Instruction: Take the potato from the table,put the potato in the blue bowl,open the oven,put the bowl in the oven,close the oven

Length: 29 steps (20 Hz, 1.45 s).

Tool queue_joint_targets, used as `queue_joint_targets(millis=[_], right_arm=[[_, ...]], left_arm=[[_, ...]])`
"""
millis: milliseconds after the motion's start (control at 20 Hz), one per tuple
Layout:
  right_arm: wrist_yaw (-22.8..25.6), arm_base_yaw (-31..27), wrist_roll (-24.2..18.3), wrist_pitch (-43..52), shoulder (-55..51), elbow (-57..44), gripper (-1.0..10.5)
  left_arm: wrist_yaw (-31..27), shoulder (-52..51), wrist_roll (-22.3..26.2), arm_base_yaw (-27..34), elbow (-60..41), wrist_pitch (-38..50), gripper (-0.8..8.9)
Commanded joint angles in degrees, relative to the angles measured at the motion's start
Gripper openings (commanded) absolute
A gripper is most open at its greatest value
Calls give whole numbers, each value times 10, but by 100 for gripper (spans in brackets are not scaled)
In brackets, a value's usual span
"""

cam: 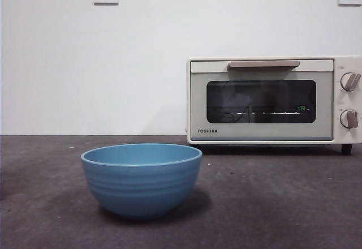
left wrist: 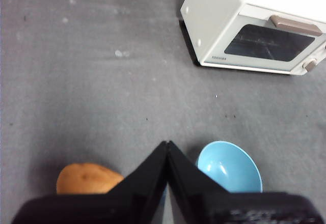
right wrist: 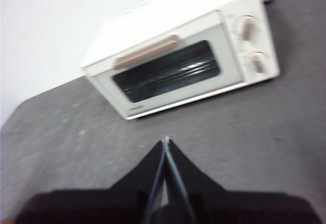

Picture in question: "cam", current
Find glass oven door with handle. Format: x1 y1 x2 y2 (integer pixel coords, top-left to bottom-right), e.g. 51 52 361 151
189 59 335 141

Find blue ribbed bowl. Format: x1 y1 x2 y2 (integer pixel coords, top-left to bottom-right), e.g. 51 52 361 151
80 143 204 221

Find cream toaster oven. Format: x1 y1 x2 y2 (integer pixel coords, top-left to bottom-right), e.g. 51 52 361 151
186 55 362 156

